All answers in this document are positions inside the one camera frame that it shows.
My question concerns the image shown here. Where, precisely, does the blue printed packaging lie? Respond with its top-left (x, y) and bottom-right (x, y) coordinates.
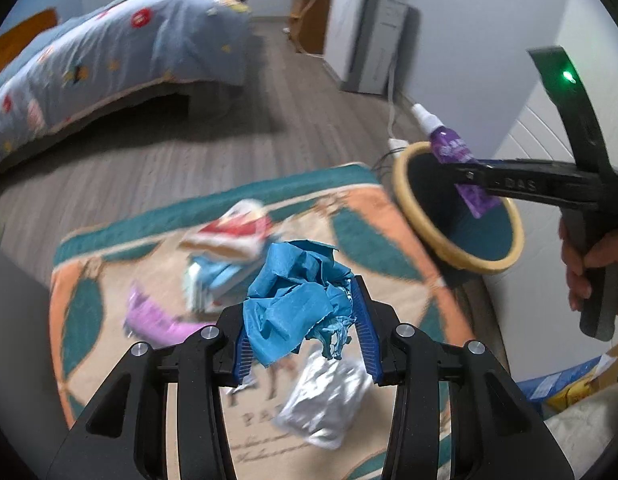
top-left (516, 355), bottom-right (615, 403)

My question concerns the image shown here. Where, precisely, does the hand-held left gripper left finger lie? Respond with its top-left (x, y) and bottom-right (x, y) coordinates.
top-left (46, 304), bottom-right (260, 480)

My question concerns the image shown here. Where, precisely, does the light blue packet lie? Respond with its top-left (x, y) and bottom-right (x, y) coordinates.
top-left (188, 252), bottom-right (262, 313)

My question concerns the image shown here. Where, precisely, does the person's right hand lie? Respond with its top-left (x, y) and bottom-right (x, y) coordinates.
top-left (559, 217), bottom-right (618, 321)

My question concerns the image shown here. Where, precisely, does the white panelled wardrobe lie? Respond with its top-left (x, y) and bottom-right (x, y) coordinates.
top-left (492, 0), bottom-right (618, 356)

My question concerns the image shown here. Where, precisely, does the blue paper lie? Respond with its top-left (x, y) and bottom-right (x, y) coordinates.
top-left (243, 240), bottom-right (355, 367)

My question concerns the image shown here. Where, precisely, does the pale grey cloth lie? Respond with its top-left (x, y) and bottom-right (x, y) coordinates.
top-left (542, 385), bottom-right (618, 480)

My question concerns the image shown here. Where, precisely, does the purple tube with white cap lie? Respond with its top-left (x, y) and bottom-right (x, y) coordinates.
top-left (411, 103), bottom-right (505, 219)

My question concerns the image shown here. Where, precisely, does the red white wrapper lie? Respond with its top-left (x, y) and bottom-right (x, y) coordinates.
top-left (179, 199), bottom-right (270, 261)

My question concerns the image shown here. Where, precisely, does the wooden bed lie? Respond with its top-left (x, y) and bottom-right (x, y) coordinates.
top-left (0, 0), bottom-right (260, 181)

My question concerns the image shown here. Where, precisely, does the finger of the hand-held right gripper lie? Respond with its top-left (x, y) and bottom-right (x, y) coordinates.
top-left (476, 158), bottom-right (586, 174)
top-left (450, 164), bottom-right (606, 208)

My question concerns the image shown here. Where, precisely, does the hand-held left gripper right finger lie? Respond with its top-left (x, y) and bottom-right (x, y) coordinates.
top-left (351, 275), bottom-right (575, 480)

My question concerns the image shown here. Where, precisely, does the lilac plastic wrapper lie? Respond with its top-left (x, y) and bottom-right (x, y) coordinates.
top-left (125, 284), bottom-right (202, 347)

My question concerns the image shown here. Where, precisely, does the wooden cabinet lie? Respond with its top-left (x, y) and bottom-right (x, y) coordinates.
top-left (289, 0), bottom-right (335, 56)

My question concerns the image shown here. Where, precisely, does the cardboard box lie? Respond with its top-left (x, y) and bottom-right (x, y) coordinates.
top-left (586, 337), bottom-right (618, 396)

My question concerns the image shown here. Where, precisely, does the bed with blue quilt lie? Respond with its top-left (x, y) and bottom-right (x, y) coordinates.
top-left (0, 0), bottom-right (257, 176)

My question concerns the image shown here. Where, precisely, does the silver foil packet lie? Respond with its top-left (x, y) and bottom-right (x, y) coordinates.
top-left (273, 347), bottom-right (371, 452)

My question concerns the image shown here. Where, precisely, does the teal bin with yellow rim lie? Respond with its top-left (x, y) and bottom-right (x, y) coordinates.
top-left (391, 141), bottom-right (526, 291)

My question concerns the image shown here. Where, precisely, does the patterned teal orange cushion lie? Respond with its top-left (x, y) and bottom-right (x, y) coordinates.
top-left (49, 161), bottom-right (500, 480)

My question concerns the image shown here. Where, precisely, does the white air purifier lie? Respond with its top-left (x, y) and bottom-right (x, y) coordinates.
top-left (323, 0), bottom-right (420, 96)

